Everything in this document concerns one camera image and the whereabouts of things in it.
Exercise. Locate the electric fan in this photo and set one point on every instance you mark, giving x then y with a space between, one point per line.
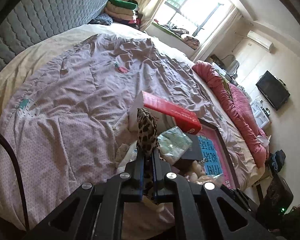
232 70

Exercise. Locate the pink rolled comforter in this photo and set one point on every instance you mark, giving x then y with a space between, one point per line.
237 107

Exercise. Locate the red and white tissue box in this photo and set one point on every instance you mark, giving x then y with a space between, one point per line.
166 114

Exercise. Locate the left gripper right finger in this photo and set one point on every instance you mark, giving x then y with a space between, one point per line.
205 211

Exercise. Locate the grey quilted headboard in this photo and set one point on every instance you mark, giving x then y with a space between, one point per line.
24 23

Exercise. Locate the leopard print fabric pouch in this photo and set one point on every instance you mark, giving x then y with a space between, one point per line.
147 143

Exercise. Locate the white wall air conditioner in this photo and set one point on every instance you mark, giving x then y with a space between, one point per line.
265 43

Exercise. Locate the green floral tissue pack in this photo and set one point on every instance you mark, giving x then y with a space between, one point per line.
173 144

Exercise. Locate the dark clothes pile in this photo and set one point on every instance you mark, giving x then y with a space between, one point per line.
277 161

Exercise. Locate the white drawer cabinet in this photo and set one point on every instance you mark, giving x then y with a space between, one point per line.
261 115

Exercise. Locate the black wall television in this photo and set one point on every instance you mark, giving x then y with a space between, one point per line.
273 89

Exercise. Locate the blankets on window sill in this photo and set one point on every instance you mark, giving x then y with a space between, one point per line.
185 36

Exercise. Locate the dark navy small box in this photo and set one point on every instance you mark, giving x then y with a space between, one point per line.
194 152

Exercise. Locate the cream teddy bear plush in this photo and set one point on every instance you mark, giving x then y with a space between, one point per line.
196 171

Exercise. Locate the mauve strawberry bed quilt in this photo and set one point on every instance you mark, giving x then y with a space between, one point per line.
67 120

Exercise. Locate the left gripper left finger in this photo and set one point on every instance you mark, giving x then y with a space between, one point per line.
94 211

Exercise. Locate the stack of folded blankets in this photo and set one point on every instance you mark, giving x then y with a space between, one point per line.
124 12

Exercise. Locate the pink book in tray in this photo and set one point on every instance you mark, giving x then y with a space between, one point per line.
216 159

